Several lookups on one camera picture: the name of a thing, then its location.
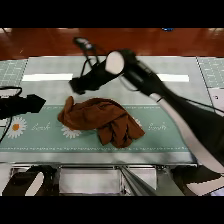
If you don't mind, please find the silver frame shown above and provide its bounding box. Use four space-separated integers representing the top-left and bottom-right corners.
0 162 224 197

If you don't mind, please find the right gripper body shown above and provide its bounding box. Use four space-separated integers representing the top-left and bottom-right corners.
68 63 114 96

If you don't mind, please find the brown shirt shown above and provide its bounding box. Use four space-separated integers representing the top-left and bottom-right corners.
57 95 146 149

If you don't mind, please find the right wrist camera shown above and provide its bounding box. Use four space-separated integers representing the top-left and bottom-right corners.
72 36 100 66

